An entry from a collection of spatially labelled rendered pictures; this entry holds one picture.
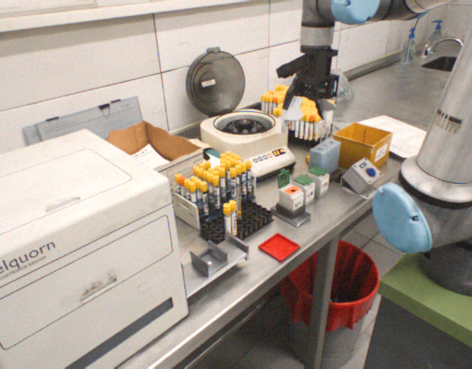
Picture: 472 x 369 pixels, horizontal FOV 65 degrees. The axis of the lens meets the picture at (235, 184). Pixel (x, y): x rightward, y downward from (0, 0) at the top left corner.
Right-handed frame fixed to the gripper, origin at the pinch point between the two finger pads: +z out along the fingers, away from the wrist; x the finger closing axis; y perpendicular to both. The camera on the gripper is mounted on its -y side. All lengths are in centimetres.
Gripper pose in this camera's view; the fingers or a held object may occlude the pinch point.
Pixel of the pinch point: (301, 125)
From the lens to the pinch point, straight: 99.3
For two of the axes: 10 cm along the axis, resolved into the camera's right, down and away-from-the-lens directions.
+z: 0.0, 8.7, 4.9
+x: 8.0, -3.0, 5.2
